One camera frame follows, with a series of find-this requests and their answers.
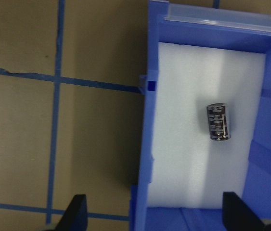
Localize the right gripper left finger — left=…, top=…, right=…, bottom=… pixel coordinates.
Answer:
left=55, top=194, right=87, bottom=231

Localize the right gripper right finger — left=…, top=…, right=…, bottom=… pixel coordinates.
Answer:
left=222, top=192, right=265, bottom=231

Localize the dark brown cylindrical capacitor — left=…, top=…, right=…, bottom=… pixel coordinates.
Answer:
left=206, top=103, right=231, bottom=141

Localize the blue plastic bin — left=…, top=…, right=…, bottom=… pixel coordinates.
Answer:
left=129, top=0, right=271, bottom=231

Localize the white foam bin liner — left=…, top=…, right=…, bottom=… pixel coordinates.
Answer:
left=147, top=43, right=266, bottom=209

